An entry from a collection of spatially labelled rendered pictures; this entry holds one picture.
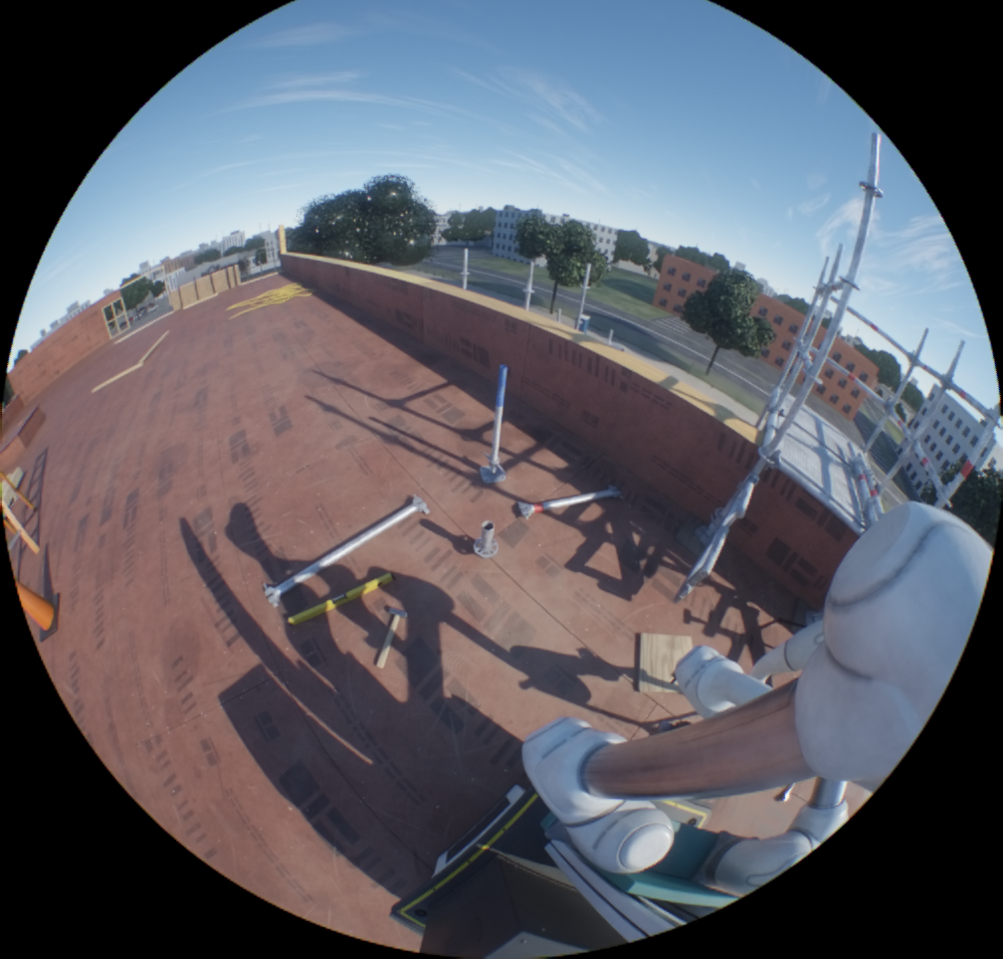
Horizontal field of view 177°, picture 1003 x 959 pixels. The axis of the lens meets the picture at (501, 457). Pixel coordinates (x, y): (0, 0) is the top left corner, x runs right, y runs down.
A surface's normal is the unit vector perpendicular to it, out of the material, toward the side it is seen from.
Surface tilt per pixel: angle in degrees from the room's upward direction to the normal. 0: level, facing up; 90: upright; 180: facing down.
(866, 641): 98
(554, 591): 0
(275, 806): 0
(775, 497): 90
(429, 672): 0
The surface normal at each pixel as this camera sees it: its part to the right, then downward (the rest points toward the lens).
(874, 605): -0.98, -0.16
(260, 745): 0.09, -0.74
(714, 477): -0.72, 0.41
